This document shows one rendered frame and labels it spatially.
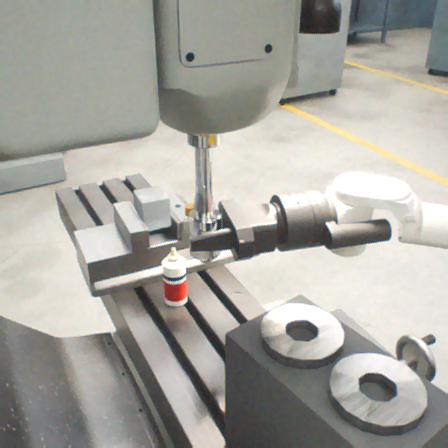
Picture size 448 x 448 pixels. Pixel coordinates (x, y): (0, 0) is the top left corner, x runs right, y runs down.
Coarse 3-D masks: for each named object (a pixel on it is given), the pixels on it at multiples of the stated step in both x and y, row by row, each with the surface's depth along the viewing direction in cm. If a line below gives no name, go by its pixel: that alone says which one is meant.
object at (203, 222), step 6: (192, 210) 75; (216, 210) 75; (192, 216) 73; (198, 216) 73; (210, 216) 73; (216, 216) 73; (192, 222) 73; (198, 222) 72; (204, 222) 72; (210, 222) 72; (216, 222) 73
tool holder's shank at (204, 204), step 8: (200, 152) 68; (208, 152) 68; (200, 160) 69; (208, 160) 69; (200, 168) 69; (208, 168) 70; (200, 176) 70; (208, 176) 70; (200, 184) 71; (208, 184) 71; (200, 192) 71; (208, 192) 71; (200, 200) 72; (208, 200) 72; (200, 208) 72; (208, 208) 72; (200, 216) 73
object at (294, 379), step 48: (240, 336) 57; (288, 336) 55; (336, 336) 55; (240, 384) 58; (288, 384) 51; (336, 384) 49; (384, 384) 51; (432, 384) 51; (240, 432) 62; (288, 432) 53; (336, 432) 46; (384, 432) 45; (432, 432) 46
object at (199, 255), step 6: (192, 228) 74; (198, 228) 73; (204, 228) 73; (210, 228) 73; (216, 228) 74; (192, 234) 74; (198, 234) 73; (192, 252) 76; (198, 252) 75; (204, 252) 75; (210, 252) 75; (216, 252) 76; (198, 258) 76; (204, 258) 75; (210, 258) 75
